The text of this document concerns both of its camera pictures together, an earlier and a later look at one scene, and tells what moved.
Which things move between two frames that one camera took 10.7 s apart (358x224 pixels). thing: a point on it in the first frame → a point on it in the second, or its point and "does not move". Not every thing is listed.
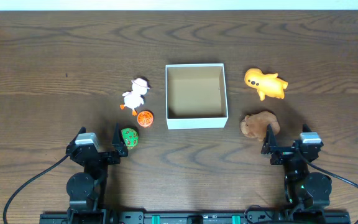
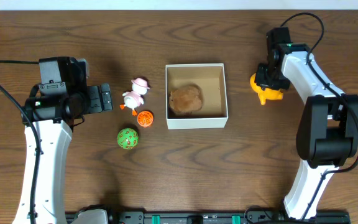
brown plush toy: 255,125 → 186,100
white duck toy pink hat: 133,99 does not move
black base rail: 196,217 does not move
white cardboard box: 196,96 does not move
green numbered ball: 130,137 does not move
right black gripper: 270,147 → 261,81
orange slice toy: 145,118 does not move
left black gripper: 101,155 → 105,97
